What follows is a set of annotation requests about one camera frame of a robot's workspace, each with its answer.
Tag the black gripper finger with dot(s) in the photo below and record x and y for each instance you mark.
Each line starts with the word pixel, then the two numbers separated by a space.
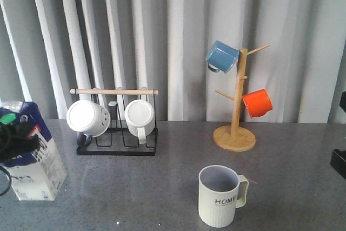
pixel 16 140

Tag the blue white milk carton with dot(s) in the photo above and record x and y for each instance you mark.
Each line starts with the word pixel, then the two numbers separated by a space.
pixel 36 175

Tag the white smiley hanging mug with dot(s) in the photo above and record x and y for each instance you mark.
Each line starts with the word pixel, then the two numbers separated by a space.
pixel 88 119

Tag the white ribbed hanging mug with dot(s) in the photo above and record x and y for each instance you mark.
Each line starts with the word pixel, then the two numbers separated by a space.
pixel 140 119

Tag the white HOME mug on table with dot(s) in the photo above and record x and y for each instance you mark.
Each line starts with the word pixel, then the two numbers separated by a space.
pixel 220 192

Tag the wooden mug tree stand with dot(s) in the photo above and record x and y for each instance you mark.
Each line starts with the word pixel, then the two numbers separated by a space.
pixel 232 137

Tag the blue enamel mug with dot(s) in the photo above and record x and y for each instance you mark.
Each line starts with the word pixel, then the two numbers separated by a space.
pixel 221 57

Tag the orange enamel mug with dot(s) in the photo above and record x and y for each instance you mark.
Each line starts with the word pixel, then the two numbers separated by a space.
pixel 257 103

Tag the black wire mug rack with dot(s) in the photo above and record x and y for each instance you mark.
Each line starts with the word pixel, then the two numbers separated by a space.
pixel 117 140

